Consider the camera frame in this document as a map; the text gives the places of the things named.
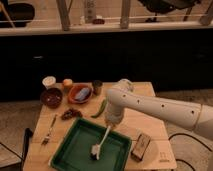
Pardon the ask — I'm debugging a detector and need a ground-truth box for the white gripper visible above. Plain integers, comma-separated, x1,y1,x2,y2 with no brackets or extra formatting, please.
105,102,124,127

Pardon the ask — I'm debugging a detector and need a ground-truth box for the white handled dish brush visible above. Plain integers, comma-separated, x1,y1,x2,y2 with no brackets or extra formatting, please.
91,126,111,160

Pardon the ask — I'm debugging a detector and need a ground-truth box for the green square tray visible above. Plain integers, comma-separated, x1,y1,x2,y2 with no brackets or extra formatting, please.
50,119,132,171

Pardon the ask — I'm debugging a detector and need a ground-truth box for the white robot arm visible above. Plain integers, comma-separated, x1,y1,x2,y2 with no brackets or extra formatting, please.
105,79,213,141

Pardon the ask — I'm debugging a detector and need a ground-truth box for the green chili pepper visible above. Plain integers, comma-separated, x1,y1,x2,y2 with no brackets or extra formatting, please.
91,99,107,118

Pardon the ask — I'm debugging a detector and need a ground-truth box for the dark metal cup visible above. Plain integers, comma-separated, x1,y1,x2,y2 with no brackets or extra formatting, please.
92,80,103,95

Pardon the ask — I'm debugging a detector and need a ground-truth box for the blue sponge in bowl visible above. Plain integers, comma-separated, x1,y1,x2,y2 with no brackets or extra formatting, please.
75,88,90,101

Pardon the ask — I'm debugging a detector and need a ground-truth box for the orange bowl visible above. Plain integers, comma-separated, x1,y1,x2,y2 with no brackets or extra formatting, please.
68,84,92,104

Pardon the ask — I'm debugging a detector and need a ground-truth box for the brown patterned box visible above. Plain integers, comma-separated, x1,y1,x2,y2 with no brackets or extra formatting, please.
131,134,151,162

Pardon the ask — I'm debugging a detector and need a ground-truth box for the brown dried food pile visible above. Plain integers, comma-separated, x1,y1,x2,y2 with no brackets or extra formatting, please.
61,108,82,120

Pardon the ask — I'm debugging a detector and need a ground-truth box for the orange fruit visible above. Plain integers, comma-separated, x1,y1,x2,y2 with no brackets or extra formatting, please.
62,79,73,89

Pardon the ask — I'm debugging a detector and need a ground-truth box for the dark brown bowl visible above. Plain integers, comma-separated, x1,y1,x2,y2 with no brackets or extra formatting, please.
40,88,63,109

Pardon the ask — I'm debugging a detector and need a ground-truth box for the metal fork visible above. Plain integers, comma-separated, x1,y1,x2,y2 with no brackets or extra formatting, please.
41,115,57,145

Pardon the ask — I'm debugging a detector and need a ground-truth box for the black office chair background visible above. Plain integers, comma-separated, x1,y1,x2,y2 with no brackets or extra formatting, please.
138,0,201,23

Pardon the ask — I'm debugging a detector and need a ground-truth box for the black chair background left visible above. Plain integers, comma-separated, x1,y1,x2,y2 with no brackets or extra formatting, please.
0,0,35,28

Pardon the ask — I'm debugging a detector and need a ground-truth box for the black cable right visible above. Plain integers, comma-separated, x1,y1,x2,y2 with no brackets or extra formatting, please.
168,132,213,171

